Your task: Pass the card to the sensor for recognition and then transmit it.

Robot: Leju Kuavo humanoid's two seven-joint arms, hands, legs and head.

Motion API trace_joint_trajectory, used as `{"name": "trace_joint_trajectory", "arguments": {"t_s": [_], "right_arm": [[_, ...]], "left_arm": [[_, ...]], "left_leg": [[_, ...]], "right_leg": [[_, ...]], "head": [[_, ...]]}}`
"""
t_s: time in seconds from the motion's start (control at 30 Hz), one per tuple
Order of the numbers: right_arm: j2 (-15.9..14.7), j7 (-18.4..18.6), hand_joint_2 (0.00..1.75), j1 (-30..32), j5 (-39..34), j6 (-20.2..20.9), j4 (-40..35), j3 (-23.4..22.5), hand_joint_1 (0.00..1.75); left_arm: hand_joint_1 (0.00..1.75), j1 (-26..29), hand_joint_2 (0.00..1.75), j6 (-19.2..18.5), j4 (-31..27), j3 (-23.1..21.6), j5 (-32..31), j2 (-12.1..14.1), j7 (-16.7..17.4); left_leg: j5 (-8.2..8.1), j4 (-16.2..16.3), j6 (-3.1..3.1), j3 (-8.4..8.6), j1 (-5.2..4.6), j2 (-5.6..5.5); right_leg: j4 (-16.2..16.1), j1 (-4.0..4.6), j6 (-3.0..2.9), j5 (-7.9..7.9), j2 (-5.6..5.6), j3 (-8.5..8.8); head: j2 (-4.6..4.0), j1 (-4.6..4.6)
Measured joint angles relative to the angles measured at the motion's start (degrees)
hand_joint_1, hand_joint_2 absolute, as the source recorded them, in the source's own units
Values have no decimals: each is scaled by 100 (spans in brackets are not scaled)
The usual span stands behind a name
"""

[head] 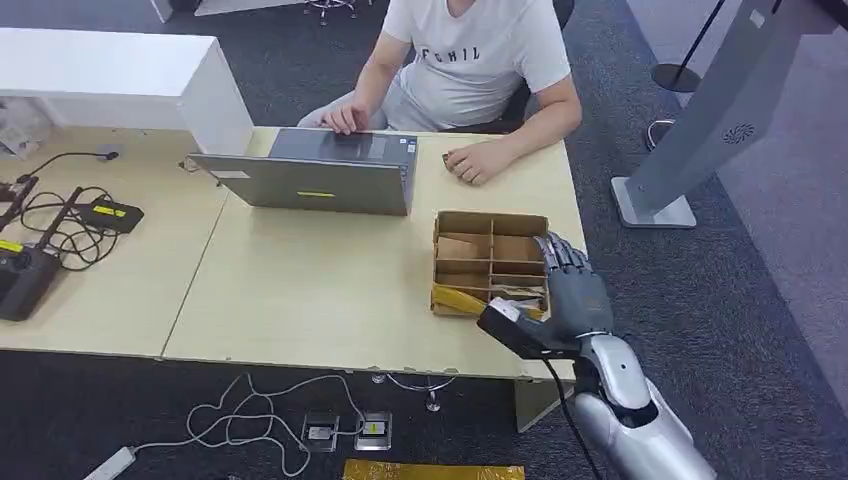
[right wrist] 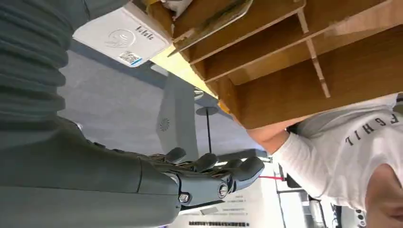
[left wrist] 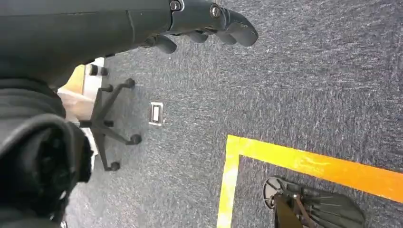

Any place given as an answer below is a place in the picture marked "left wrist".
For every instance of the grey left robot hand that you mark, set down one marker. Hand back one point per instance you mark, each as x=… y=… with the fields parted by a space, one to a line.
x=94 y=28

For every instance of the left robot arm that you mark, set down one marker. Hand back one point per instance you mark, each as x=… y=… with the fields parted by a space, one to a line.
x=31 y=157

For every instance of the black office chair base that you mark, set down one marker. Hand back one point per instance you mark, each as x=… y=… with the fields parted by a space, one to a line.
x=100 y=124

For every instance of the metal floor socket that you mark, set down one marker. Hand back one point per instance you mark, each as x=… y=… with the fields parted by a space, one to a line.
x=156 y=113

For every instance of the yellow floor tape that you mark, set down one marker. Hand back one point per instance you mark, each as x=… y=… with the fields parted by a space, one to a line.
x=314 y=166

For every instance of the black robot foot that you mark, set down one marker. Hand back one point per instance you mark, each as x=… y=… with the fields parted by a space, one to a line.
x=324 y=210

